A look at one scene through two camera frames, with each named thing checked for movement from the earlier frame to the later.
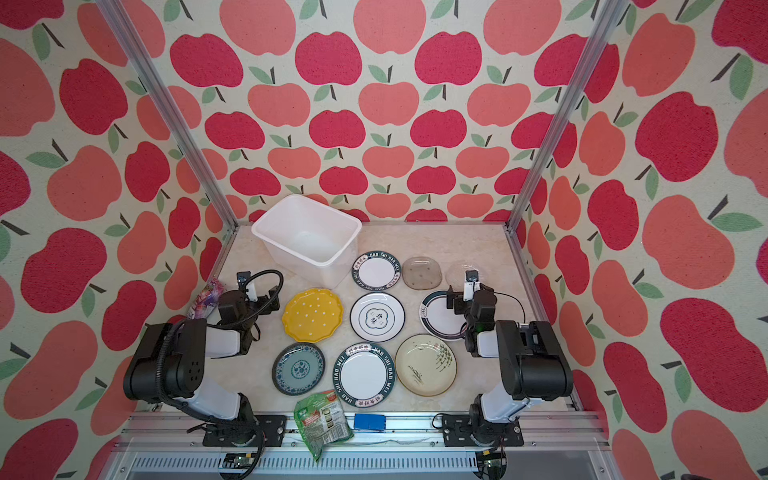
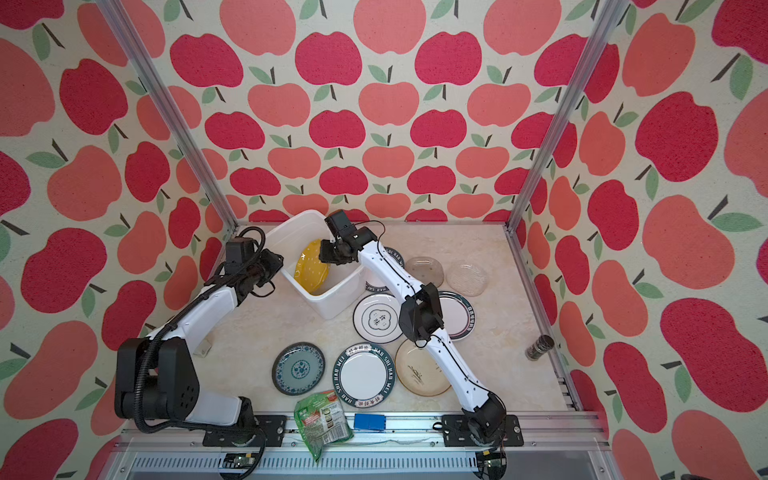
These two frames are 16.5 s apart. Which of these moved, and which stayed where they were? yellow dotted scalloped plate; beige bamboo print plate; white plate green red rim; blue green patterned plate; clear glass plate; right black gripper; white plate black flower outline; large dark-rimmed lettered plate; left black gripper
Moved: left black gripper; yellow dotted scalloped plate; right black gripper
Stayed: beige bamboo print plate; white plate green red rim; white plate black flower outline; clear glass plate; large dark-rimmed lettered plate; blue green patterned plate
